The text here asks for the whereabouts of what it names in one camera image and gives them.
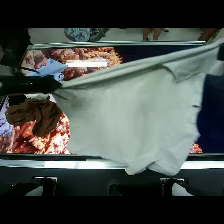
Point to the pale grey shirt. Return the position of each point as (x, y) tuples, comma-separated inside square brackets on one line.
[(133, 110)]

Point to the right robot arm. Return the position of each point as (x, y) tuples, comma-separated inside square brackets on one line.
[(221, 52)]

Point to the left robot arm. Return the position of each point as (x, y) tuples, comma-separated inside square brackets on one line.
[(30, 85)]

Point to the brown garment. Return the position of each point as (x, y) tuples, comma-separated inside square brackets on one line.
[(40, 115)]

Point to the light blue garment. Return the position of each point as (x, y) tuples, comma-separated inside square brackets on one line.
[(50, 68)]

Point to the person's legs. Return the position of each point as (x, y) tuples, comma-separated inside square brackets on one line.
[(151, 32)]

